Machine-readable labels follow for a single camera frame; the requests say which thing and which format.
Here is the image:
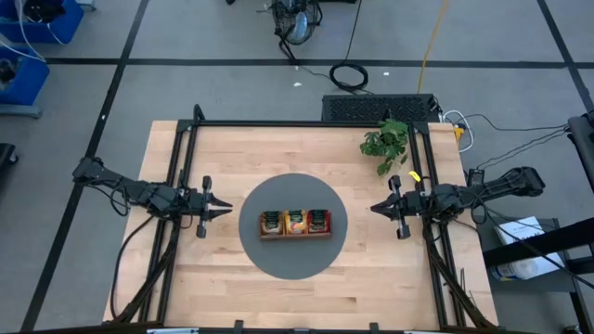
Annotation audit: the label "potted green plant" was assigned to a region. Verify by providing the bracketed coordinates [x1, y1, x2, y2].
[359, 118, 412, 177]

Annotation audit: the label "red tea packet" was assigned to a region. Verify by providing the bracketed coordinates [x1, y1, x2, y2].
[307, 207, 332, 234]

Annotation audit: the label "coiled black cable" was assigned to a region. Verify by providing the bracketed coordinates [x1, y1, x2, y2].
[328, 61, 371, 93]

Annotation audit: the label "orange tea packet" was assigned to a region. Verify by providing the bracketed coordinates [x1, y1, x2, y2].
[284, 208, 309, 235]

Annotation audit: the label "blue storage bin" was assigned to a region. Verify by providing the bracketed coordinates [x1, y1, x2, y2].
[0, 0, 86, 45]
[0, 45, 51, 107]

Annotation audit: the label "wooden three-compartment tray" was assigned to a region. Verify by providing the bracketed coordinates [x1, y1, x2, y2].
[258, 207, 334, 241]

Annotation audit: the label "round grey placemat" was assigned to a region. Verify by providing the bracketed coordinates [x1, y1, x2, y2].
[238, 173, 349, 280]

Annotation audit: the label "yellow cable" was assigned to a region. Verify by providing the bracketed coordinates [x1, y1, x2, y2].
[416, 0, 451, 96]

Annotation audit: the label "black chair base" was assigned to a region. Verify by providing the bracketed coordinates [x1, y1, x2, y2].
[0, 142, 19, 186]

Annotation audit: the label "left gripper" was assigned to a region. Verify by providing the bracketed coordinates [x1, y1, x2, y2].
[184, 174, 234, 239]

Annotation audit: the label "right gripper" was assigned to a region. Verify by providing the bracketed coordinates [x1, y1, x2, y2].
[369, 174, 426, 240]

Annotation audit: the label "white paper bag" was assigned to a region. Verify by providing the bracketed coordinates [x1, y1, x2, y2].
[492, 215, 566, 282]

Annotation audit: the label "white cable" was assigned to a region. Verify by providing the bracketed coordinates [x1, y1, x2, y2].
[442, 109, 476, 155]

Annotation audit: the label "black perforated computer case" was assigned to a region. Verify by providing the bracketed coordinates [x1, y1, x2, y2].
[320, 93, 443, 124]

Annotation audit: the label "black floor fan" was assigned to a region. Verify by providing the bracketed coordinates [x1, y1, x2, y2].
[270, 0, 325, 47]

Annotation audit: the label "black shelf cart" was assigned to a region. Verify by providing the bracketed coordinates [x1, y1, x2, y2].
[476, 216, 594, 307]

